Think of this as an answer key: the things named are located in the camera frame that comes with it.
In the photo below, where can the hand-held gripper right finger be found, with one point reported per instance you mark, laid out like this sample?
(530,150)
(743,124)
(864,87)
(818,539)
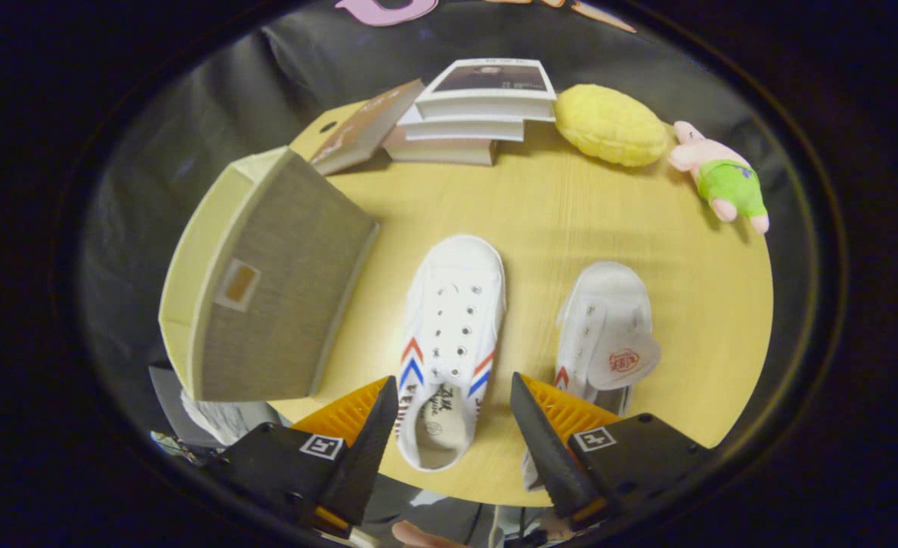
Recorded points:
(548,457)

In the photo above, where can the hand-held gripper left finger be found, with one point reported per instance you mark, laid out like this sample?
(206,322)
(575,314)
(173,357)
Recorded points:
(365,457)

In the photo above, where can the white canvas shoe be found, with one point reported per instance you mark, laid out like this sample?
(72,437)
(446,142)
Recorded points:
(453,304)
(605,304)

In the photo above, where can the grey fabric storage box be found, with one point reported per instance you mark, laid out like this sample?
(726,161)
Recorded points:
(281,281)

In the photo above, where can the pale brown edged book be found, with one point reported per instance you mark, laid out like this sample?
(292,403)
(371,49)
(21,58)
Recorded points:
(441,151)

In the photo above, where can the brown cover book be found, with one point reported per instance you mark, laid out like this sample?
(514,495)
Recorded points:
(358,133)

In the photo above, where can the pink star plush toy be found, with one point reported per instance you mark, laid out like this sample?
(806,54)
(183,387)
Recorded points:
(727,183)

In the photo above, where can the yellow plush cushion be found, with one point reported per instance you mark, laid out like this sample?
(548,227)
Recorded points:
(609,125)

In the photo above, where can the white book with portrait cover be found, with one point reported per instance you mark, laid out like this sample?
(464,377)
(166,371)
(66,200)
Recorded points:
(491,84)

